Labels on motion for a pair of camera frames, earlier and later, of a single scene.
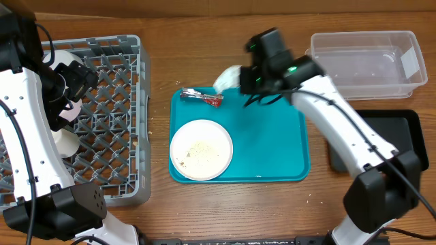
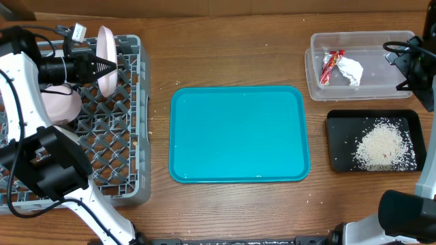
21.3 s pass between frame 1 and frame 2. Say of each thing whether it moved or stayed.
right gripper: moved
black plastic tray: stayed
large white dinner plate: moved
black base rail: stayed
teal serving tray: stayed
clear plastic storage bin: stayed
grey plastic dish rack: stayed
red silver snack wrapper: moved
